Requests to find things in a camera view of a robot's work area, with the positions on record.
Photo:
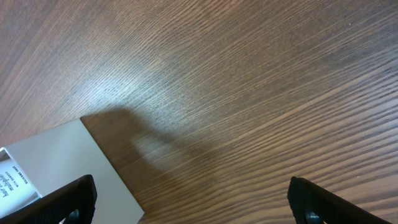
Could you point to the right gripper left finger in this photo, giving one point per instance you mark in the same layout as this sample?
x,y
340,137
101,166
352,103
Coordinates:
x,y
73,203

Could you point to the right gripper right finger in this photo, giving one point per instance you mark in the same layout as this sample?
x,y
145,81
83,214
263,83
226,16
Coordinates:
x,y
311,203

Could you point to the white lotion tube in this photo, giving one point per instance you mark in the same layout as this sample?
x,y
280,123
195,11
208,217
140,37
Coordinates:
x,y
16,191

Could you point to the white cardboard box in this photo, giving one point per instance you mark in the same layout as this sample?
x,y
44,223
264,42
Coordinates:
x,y
58,156

